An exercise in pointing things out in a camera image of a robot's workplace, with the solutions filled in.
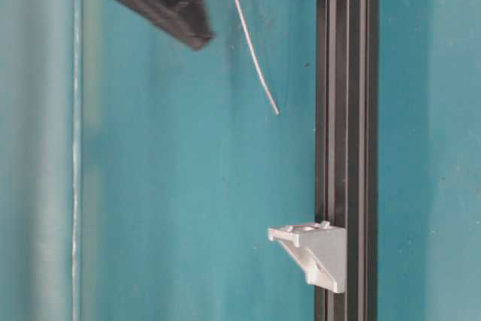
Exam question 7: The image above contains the black vertical extrusion rail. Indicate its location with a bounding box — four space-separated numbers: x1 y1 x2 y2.
314 0 379 320

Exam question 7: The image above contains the silver corner bracket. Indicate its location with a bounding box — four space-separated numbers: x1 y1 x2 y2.
268 221 347 294

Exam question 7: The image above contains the thin grey wire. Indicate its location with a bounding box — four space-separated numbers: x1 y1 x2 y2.
222 0 281 116

